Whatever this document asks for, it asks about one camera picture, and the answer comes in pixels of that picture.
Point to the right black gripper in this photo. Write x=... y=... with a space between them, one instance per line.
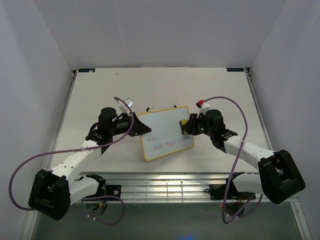
x=193 y=121

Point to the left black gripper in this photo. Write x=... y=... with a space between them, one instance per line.
x=140 y=128

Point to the yellow whiteboard eraser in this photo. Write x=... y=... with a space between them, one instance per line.
x=184 y=127

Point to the yellow framed whiteboard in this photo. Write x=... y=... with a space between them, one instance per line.
x=166 y=137

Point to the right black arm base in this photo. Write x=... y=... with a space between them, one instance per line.
x=217 y=192

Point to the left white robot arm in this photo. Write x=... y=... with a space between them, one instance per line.
x=55 y=190

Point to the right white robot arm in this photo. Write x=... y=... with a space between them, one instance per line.
x=278 y=176

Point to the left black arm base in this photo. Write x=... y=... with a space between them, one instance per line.
x=112 y=191

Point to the black metal whiteboard stand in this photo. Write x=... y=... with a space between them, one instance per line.
x=149 y=109

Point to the right blue table label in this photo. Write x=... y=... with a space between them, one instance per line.
x=234 y=69

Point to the blue table label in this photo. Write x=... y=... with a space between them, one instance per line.
x=234 y=69
x=86 y=70

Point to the left blue table label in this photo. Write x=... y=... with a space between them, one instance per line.
x=86 y=70

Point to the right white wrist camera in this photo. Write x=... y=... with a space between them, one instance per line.
x=203 y=107

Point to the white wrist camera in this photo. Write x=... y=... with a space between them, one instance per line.
x=126 y=106
x=203 y=107

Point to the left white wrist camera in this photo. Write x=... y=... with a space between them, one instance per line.
x=126 y=106

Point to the aluminium rail frame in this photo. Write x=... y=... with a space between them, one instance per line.
x=163 y=187

